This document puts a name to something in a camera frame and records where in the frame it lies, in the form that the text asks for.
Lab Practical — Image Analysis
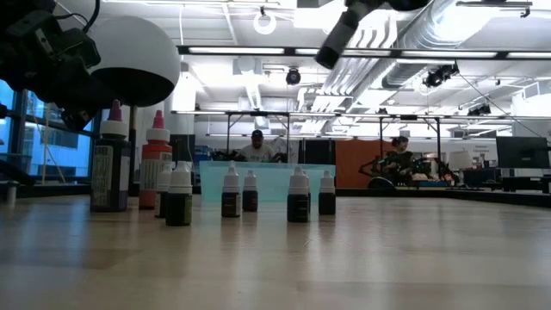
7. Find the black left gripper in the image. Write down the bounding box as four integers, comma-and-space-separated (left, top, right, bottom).
21, 71, 130, 133

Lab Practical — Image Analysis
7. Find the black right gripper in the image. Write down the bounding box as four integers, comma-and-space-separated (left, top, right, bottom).
378, 0, 431, 13

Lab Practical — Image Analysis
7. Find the large pink-capped colouring bottle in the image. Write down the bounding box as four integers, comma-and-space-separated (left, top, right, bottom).
138, 108, 174, 210

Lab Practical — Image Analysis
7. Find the large purple-capped colouring bottle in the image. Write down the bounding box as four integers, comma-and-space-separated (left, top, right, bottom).
90, 99, 132, 213

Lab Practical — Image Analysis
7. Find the small dark colouring bottle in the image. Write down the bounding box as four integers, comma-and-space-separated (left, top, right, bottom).
287, 165, 310, 224
220, 163, 242, 219
241, 170, 259, 213
318, 170, 337, 216
153, 161, 173, 219

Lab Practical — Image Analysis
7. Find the small green colouring bottle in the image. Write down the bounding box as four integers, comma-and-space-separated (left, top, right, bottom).
164, 159, 194, 227

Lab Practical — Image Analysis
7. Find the white globe lamp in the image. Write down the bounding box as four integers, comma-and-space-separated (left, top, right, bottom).
88, 15, 182, 197

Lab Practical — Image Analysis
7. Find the large window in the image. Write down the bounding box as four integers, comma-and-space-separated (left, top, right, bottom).
0, 79, 94, 180

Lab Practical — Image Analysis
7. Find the black ceiling spotlight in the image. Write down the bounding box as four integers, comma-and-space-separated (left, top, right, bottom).
422, 63, 460, 90

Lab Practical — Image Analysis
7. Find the black monitor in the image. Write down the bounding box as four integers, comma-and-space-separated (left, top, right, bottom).
170, 133, 196, 164
495, 136, 551, 170

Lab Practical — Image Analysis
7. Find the small white cylinder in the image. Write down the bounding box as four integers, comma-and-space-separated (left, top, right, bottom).
5, 180, 19, 206

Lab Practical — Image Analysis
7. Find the round ceiling lamp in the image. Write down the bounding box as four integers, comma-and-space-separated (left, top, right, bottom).
252, 6, 277, 36

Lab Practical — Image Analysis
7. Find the person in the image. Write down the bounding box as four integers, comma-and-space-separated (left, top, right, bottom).
382, 135, 415, 173
238, 128, 276, 164

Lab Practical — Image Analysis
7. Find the orange partition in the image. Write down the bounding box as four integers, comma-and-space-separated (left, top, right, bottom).
334, 139, 401, 189

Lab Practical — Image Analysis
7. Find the silver ventilation duct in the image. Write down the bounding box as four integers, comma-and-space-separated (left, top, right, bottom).
320, 0, 479, 100

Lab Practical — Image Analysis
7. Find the black left wrist camera cable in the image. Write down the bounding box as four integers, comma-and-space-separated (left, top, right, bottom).
53, 0, 101, 36

